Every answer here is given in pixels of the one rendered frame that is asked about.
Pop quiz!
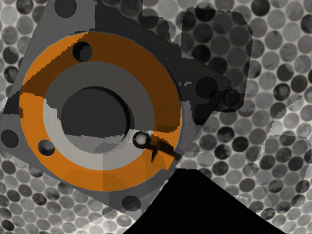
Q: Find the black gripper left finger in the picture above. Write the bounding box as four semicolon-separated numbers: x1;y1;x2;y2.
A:
123;168;192;234

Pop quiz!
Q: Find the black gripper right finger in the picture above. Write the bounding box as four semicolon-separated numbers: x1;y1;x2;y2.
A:
188;169;286;234

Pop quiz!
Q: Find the orange round plate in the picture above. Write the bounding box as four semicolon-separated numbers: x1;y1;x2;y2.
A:
19;31;182;192

